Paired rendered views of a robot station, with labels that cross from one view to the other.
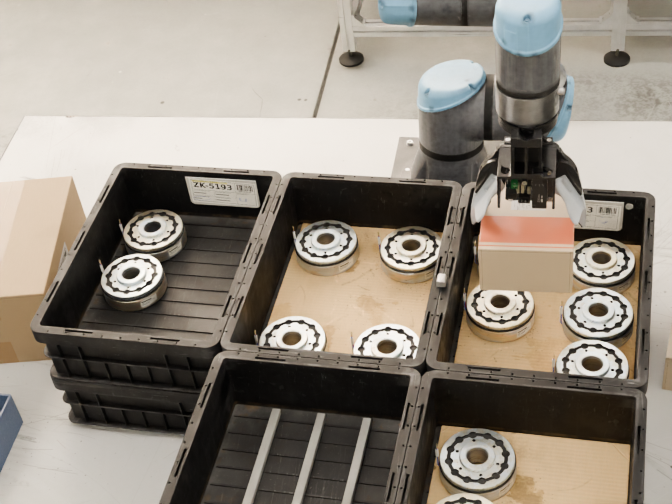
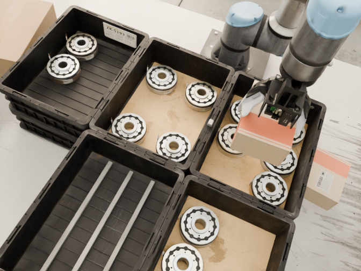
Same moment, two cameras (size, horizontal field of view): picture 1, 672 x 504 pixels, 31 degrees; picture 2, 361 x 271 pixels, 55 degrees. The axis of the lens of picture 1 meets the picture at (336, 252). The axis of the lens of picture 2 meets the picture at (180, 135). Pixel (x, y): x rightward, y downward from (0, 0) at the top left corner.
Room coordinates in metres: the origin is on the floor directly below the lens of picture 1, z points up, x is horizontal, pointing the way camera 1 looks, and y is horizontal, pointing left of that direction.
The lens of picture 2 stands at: (0.71, -0.04, 1.75)
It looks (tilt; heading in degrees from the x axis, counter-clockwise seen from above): 59 degrees down; 356
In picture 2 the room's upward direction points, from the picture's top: 11 degrees clockwise
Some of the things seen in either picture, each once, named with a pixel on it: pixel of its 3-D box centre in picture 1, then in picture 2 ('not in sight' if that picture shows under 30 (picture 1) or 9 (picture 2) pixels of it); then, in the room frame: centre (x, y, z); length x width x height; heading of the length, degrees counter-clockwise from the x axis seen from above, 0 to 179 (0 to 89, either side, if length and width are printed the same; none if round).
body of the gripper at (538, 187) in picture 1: (527, 153); (288, 91); (1.15, -0.25, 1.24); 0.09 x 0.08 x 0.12; 165
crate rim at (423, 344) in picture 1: (348, 265); (167, 98); (1.33, -0.02, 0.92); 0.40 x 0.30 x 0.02; 162
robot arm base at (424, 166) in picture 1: (451, 158); (232, 48); (1.69, -0.23, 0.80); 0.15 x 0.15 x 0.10
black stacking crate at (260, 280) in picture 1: (351, 289); (166, 107); (1.33, -0.02, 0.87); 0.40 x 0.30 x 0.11; 162
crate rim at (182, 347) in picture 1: (163, 252); (78, 61); (1.42, 0.27, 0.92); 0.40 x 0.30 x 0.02; 162
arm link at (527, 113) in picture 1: (530, 96); (307, 59); (1.15, -0.26, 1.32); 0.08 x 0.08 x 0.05
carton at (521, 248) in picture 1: (528, 229); (266, 122); (1.17, -0.26, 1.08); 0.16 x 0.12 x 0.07; 165
